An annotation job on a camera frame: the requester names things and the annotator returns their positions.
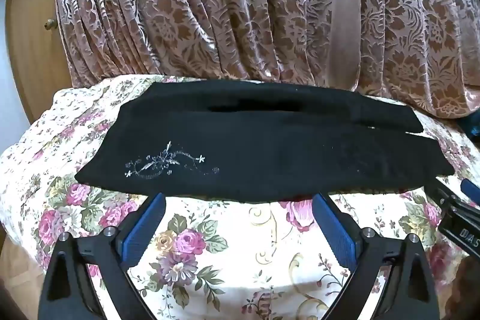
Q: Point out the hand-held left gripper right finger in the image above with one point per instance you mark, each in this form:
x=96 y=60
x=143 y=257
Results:
x=333 y=230

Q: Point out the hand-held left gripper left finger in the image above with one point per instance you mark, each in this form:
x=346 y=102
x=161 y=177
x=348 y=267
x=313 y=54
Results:
x=144 y=230

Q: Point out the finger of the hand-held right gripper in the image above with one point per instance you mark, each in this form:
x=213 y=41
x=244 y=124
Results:
x=450 y=198
x=471 y=188

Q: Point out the black pants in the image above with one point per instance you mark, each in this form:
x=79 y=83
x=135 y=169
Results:
x=262 y=155

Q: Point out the dark blue object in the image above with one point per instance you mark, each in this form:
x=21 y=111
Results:
x=470 y=127

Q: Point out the floral bed sheet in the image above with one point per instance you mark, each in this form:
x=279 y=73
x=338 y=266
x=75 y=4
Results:
x=225 y=267

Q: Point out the wooden cabinet door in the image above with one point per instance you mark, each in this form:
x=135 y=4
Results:
x=30 y=54

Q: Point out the plain pink curtain band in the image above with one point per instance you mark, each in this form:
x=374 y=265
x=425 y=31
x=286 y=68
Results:
x=345 y=5

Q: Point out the round cabinet knob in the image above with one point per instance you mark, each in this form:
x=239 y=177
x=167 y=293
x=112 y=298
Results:
x=47 y=25

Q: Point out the brown floral patterned curtain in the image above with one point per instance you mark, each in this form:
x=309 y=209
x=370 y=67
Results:
x=187 y=5

